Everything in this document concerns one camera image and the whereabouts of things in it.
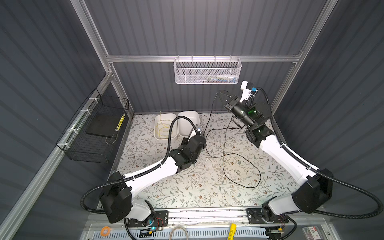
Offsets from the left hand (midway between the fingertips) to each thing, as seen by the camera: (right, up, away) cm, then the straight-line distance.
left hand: (192, 136), depth 80 cm
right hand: (+11, +19, -18) cm, 28 cm away
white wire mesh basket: (+9, +52, +44) cm, 69 cm away
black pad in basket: (-45, +6, -4) cm, 45 cm away
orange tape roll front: (-42, -43, -9) cm, 61 cm away
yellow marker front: (+19, -43, -12) cm, 48 cm away
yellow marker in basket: (-38, +7, -1) cm, 39 cm away
